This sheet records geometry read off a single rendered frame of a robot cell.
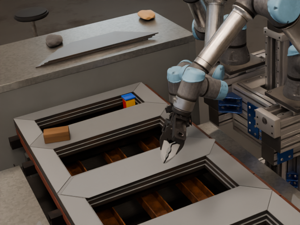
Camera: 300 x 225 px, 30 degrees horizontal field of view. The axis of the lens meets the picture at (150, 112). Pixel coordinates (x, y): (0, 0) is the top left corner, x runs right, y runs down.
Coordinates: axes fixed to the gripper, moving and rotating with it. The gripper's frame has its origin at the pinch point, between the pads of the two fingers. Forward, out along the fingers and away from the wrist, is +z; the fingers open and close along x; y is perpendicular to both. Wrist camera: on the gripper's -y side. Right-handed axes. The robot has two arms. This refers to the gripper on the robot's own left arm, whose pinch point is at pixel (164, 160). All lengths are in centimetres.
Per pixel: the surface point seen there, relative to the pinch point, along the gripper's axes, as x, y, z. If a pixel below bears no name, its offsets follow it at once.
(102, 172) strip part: 16.1, 32.3, 23.6
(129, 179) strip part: 5.6, 24.9, 20.3
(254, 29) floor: -146, 415, -36
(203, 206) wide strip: -20.2, 0.5, 13.5
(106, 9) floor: 8, 553, 6
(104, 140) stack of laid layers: 16, 65, 20
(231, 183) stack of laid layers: -32.6, 14.8, 6.6
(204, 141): -25, 45, 1
